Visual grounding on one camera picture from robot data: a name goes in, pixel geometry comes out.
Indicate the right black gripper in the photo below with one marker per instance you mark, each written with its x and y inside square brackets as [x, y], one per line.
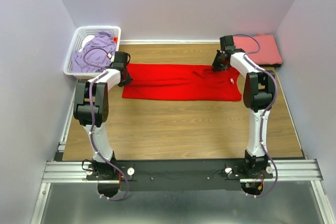
[215, 66]

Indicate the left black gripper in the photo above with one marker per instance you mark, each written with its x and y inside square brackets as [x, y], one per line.
[127, 80]

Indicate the red t shirt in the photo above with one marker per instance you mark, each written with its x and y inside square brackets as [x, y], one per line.
[181, 83]

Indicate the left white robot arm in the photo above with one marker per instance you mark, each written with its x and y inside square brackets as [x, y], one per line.
[91, 109]

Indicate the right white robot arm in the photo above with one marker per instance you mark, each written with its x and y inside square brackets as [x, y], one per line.
[260, 93]

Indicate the purple t shirt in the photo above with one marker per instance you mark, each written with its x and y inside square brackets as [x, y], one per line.
[96, 54]

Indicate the small red item in basket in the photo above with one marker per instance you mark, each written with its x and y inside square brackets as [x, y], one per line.
[115, 39]

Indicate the folded pink t shirt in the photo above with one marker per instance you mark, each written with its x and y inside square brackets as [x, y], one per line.
[267, 51]

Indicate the white garment in basket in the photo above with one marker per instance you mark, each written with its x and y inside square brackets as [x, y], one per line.
[85, 41]

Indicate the white plastic laundry basket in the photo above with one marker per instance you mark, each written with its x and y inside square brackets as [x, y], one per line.
[75, 44]

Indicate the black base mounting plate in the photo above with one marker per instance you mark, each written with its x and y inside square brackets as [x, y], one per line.
[178, 175]

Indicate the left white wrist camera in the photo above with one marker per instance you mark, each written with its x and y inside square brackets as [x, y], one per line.
[120, 61]

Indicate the aluminium frame rail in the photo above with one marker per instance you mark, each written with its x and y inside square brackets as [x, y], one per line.
[168, 130]

